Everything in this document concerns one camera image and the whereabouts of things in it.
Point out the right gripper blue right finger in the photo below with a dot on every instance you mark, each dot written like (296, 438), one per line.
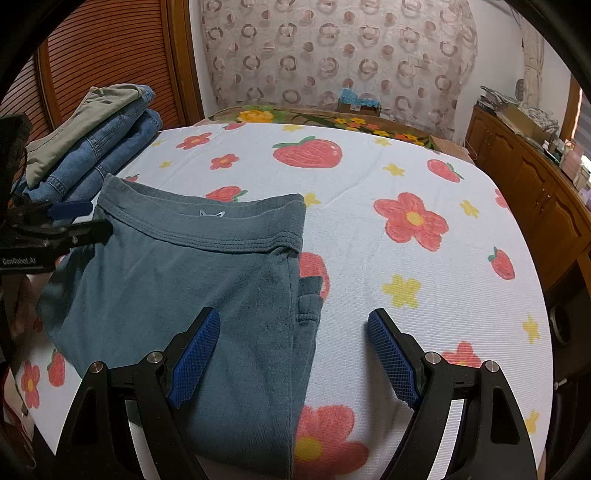
(400, 355)

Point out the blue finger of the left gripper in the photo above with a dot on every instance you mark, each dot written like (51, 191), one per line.
(69, 209)
(66, 237)

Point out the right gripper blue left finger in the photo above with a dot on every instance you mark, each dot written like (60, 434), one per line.
(188, 354)

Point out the teal green pants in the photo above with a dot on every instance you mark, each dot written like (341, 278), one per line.
(168, 257)

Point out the upper folded blue jeans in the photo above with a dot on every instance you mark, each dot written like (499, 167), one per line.
(106, 134)

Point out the folded blue jeans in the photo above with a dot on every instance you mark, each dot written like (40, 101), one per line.
(106, 134)
(115, 161)

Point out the lower folded blue jeans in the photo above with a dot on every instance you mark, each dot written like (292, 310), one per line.
(115, 161)

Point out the olive folded pants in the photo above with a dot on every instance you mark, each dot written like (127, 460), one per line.
(98, 105)

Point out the white strawberry flower blanket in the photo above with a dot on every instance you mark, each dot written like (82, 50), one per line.
(389, 225)

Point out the wooden sideboard cabinet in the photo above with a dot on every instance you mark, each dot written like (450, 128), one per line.
(552, 218)

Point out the peach floral bed quilt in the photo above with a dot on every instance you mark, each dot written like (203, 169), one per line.
(369, 124)

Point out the cardboard box with blue item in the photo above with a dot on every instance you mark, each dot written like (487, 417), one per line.
(365, 104)

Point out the clutter on cabinet top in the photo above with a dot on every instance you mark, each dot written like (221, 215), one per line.
(538, 128)

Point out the circle patterned sheer curtain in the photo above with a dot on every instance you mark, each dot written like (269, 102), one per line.
(412, 57)

